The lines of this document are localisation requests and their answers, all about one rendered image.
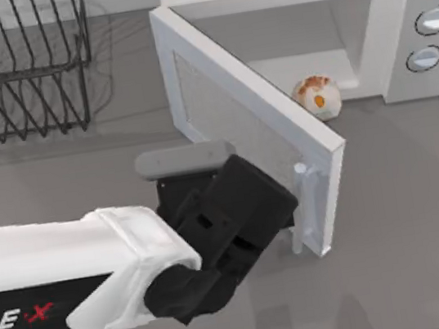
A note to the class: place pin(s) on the pale microwave door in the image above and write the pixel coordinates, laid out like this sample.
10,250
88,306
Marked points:
225,89

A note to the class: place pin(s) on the round white and orange bread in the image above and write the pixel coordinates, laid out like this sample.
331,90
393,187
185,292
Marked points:
319,98

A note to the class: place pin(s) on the small grey microwave knob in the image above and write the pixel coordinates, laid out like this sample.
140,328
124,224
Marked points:
424,58

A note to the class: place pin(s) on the large grey microwave knob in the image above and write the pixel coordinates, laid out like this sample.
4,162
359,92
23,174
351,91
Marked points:
434,19

